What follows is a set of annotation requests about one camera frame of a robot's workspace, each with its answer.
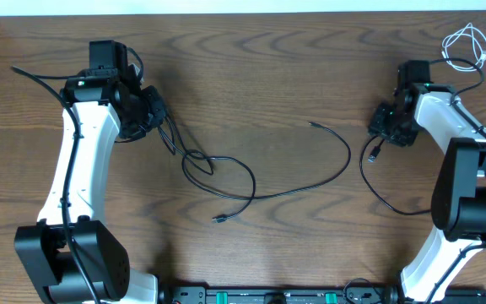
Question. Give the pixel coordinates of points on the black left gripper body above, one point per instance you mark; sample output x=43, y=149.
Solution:
x=148, y=111

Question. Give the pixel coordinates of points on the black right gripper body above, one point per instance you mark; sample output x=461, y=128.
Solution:
x=396, y=128

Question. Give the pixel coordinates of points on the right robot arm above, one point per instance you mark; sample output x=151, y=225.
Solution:
x=458, y=202

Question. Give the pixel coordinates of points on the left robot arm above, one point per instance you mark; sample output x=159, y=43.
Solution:
x=69, y=254

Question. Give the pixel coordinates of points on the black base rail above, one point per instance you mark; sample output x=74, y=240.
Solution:
x=202, y=295

